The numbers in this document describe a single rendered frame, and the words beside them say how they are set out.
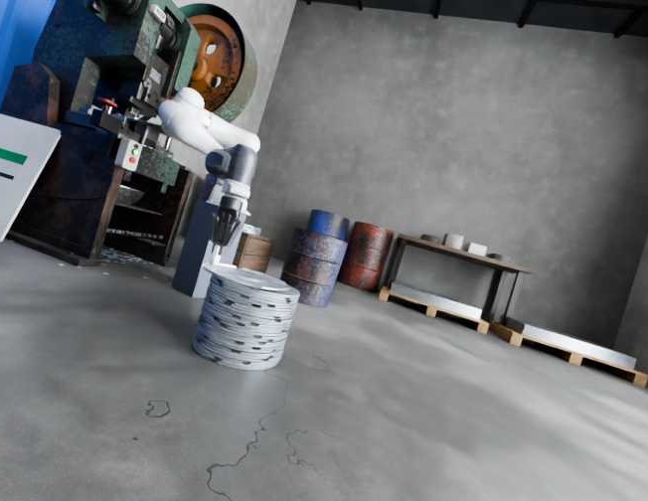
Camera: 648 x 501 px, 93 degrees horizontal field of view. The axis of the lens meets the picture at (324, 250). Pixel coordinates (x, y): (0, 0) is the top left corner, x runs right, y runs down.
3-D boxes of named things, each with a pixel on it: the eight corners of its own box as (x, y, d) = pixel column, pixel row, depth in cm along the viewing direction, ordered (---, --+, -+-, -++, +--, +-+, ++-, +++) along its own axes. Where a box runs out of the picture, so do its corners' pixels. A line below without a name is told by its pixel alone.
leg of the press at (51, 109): (100, 266, 150) (152, 89, 149) (77, 266, 139) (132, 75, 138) (-27, 219, 171) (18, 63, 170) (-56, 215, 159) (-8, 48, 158)
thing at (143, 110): (156, 122, 185) (158, 113, 185) (128, 105, 165) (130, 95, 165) (134, 117, 188) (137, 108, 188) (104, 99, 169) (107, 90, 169)
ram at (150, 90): (162, 112, 181) (176, 65, 181) (142, 99, 166) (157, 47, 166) (139, 107, 185) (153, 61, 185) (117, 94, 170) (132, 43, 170)
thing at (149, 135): (174, 158, 177) (181, 135, 177) (156, 148, 163) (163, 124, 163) (140, 149, 183) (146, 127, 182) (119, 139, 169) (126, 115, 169)
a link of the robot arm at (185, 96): (197, 128, 146) (158, 107, 134) (215, 97, 141) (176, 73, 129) (206, 145, 134) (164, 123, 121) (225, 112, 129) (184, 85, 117)
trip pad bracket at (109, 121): (111, 158, 145) (122, 118, 145) (91, 150, 136) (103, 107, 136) (101, 155, 147) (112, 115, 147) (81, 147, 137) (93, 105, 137)
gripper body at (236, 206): (248, 203, 108) (242, 228, 108) (229, 197, 110) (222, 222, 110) (238, 198, 101) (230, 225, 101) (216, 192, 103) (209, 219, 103)
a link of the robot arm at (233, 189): (234, 183, 111) (230, 198, 111) (212, 173, 99) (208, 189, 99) (263, 191, 108) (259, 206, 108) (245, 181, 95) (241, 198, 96)
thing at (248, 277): (274, 276, 122) (274, 274, 122) (301, 296, 96) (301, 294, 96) (199, 259, 109) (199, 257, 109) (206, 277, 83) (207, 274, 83)
